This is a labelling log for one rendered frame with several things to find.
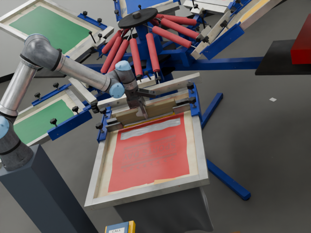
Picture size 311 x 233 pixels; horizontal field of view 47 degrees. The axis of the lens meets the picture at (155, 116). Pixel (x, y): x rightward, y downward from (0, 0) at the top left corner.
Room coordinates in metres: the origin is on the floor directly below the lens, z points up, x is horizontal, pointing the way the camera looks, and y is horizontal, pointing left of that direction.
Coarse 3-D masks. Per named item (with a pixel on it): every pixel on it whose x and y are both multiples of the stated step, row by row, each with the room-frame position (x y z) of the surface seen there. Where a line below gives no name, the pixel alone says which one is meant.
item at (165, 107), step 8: (152, 104) 1.76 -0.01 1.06; (160, 104) 1.73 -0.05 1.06; (168, 104) 1.71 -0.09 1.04; (176, 104) 1.73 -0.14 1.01; (128, 112) 1.78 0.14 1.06; (136, 112) 1.76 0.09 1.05; (152, 112) 1.74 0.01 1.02; (160, 112) 1.73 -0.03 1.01; (120, 120) 1.78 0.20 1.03; (128, 120) 1.77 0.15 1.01; (136, 120) 1.76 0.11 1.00
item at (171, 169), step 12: (156, 120) 1.75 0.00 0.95; (180, 120) 1.65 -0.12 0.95; (156, 132) 1.63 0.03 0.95; (168, 132) 1.59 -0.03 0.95; (180, 132) 1.55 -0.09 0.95; (180, 144) 1.45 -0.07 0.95; (180, 156) 1.36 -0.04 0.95; (156, 168) 1.34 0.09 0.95; (168, 168) 1.31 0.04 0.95; (180, 168) 1.28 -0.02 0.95
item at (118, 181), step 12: (120, 132) 1.78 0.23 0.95; (120, 144) 1.66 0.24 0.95; (132, 144) 1.61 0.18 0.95; (120, 156) 1.55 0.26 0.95; (120, 168) 1.45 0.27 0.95; (144, 168) 1.38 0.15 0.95; (120, 180) 1.36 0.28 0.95; (132, 180) 1.33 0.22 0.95; (144, 180) 1.29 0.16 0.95; (108, 192) 1.31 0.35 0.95
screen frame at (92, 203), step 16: (176, 96) 1.87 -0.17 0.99; (112, 112) 1.98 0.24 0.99; (96, 160) 1.55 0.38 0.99; (96, 176) 1.42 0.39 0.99; (192, 176) 1.16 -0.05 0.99; (208, 176) 1.14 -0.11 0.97; (96, 192) 1.33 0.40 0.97; (128, 192) 1.22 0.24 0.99; (144, 192) 1.18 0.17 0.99; (160, 192) 1.16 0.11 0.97; (96, 208) 1.23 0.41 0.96
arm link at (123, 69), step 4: (116, 64) 1.77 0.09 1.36; (120, 64) 1.75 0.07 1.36; (124, 64) 1.74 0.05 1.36; (128, 64) 1.75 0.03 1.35; (116, 68) 1.75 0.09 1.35; (120, 68) 1.73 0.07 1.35; (124, 68) 1.73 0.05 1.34; (128, 68) 1.74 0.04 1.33; (120, 72) 1.73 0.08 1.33; (124, 72) 1.73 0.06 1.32; (128, 72) 1.73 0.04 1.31; (132, 72) 1.76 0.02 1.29; (120, 76) 1.72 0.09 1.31; (124, 76) 1.73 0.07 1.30; (128, 76) 1.73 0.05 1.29; (132, 76) 1.74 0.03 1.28; (124, 80) 1.73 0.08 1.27; (128, 80) 1.73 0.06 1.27; (132, 80) 1.73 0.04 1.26
